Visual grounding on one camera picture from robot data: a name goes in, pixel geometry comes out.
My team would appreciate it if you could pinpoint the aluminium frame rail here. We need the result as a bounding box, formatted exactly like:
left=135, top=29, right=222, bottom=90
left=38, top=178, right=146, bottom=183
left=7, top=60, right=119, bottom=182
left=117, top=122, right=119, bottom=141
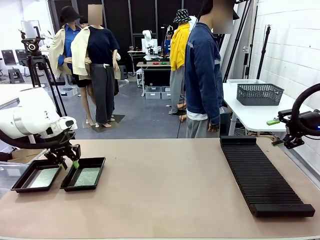
left=284, top=147, right=320, bottom=186

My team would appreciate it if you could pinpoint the person in denim jacket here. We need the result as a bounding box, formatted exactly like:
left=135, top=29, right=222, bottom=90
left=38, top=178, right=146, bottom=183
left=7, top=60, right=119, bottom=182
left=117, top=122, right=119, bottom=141
left=184, top=0, right=240, bottom=139

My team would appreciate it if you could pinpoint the black step stool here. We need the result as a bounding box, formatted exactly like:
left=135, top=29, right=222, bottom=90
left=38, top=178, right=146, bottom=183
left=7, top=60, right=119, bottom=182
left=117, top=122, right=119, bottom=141
left=7, top=68, right=25, bottom=85

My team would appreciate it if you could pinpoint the grey stool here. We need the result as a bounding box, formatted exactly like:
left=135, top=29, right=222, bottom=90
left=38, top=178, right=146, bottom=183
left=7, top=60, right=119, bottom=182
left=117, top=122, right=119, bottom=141
left=118, top=65, right=129, bottom=81

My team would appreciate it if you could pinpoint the clear plastic storage bin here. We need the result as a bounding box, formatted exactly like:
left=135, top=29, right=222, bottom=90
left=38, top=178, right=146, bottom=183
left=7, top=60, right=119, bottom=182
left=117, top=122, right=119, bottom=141
left=0, top=159, right=33, bottom=191

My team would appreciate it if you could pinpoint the white side table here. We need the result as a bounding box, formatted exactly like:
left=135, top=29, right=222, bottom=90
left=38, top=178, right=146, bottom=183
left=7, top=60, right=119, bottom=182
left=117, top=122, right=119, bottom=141
left=221, top=82, right=320, bottom=137

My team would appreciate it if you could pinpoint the background work table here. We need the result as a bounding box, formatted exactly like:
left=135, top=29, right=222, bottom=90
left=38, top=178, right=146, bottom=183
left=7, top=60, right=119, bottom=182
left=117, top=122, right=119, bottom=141
left=136, top=61, right=173, bottom=98

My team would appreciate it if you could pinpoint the dark floor mat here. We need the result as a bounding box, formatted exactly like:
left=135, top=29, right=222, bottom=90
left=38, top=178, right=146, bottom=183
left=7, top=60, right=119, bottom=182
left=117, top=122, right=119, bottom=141
left=82, top=114, right=126, bottom=133

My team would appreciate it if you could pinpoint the mannequin with black hat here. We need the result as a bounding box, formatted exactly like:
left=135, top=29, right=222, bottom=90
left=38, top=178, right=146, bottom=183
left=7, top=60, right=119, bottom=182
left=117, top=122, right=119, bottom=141
left=48, top=5, right=87, bottom=88

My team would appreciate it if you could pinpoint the mannequin with yellow jacket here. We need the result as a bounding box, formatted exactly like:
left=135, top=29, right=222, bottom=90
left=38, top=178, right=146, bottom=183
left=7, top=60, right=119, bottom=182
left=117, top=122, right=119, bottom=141
left=168, top=9, right=199, bottom=116

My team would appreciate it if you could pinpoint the person's right hand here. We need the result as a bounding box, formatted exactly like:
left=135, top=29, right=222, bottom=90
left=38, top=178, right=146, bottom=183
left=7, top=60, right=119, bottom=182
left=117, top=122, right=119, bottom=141
left=207, top=122, right=220, bottom=134

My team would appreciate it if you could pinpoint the grey woven plastic basket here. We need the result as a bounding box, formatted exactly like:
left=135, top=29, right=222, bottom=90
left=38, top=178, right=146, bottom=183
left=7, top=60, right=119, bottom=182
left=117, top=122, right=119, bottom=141
left=236, top=83, right=285, bottom=106

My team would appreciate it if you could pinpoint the background person in blue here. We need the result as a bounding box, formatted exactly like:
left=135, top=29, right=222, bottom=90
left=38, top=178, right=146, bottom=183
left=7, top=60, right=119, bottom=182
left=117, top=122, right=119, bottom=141
left=161, top=24, right=174, bottom=58

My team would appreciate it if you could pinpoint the cardboard box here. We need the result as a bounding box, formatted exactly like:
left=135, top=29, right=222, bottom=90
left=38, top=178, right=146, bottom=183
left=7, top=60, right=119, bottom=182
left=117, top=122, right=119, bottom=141
left=10, top=148, right=48, bottom=165

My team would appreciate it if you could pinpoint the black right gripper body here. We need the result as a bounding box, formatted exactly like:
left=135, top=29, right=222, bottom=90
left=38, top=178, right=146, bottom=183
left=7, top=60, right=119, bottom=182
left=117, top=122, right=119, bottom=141
left=286, top=109, right=320, bottom=137

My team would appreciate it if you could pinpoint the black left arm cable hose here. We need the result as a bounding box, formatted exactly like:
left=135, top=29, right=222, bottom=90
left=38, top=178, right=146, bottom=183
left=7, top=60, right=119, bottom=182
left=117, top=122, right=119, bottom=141
left=0, top=129, right=76, bottom=151

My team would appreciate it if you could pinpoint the black slanted light stand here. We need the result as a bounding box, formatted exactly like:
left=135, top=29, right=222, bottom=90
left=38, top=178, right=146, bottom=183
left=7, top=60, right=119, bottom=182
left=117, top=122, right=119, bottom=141
left=222, top=0, right=260, bottom=83

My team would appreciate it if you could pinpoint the black slotted board rack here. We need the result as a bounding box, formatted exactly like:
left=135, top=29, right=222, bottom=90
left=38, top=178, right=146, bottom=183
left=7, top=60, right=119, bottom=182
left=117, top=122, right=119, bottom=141
left=219, top=135, right=316, bottom=218

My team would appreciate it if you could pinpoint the person's right forearm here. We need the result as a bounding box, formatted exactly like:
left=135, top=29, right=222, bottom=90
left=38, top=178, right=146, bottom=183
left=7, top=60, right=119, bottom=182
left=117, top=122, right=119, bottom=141
left=206, top=94, right=222, bottom=126

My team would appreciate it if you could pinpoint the black camera tripod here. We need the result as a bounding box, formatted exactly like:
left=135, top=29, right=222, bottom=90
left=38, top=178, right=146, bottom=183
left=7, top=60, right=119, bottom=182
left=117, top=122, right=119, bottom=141
left=18, top=26, right=76, bottom=141

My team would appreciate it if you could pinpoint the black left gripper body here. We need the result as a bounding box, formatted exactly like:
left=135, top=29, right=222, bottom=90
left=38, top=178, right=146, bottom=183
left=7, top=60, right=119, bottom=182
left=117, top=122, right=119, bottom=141
left=45, top=139, right=81, bottom=158

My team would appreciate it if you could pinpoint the mannequin with navy top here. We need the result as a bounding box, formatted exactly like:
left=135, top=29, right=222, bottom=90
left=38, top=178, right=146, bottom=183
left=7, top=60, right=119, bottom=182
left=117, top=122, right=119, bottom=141
left=71, top=4, right=123, bottom=129

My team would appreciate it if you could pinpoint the black ESD tray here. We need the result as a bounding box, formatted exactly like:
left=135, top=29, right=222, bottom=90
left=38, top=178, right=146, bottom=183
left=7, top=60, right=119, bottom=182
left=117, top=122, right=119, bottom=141
left=10, top=157, right=66, bottom=194
left=59, top=156, right=107, bottom=193

